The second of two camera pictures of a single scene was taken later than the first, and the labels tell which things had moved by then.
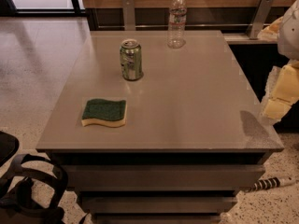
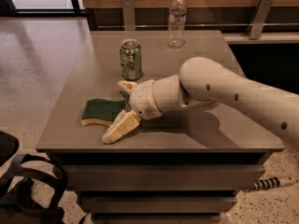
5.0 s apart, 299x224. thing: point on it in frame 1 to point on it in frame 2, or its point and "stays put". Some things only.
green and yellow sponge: x=105 y=112 stays put
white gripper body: x=290 y=36 to x=142 y=99
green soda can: x=131 y=56 stays put
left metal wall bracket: x=129 y=15 stays put
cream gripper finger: x=282 y=91 to x=123 y=123
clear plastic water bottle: x=177 y=21 stays put
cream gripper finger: x=271 y=32 to x=127 y=86
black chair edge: x=8 y=146 stays put
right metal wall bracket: x=260 y=15 stays put
